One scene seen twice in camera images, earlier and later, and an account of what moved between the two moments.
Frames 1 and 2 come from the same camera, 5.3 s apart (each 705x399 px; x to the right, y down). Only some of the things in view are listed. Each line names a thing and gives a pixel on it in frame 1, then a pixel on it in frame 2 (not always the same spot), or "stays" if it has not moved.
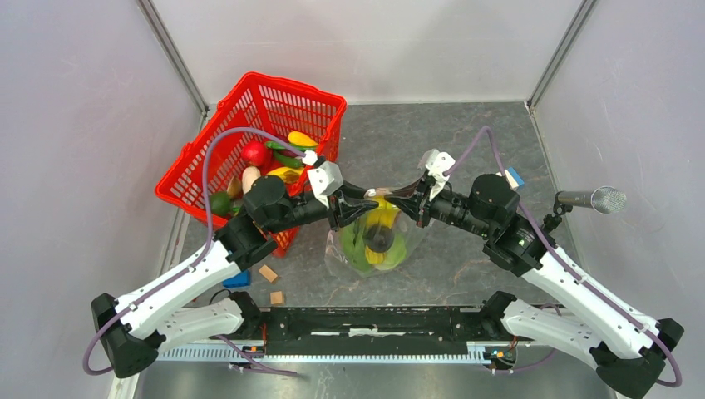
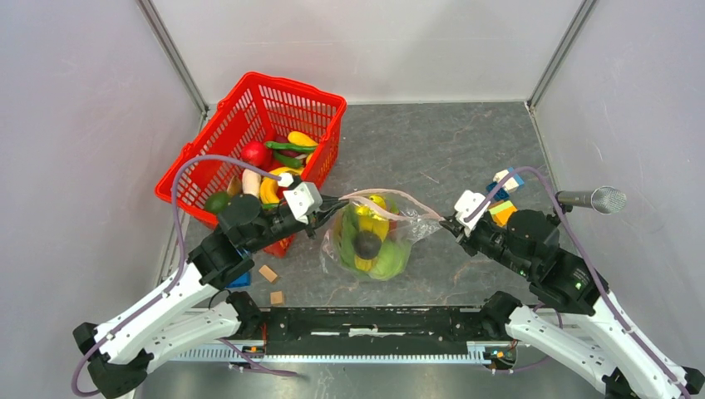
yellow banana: x=385 y=214 -> x=368 y=220
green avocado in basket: x=220 y=203 stays
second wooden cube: x=270 y=275 stays
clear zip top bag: x=373 y=240 stays
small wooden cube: x=277 y=298 stays
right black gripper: x=414 y=200 -> x=465 y=241
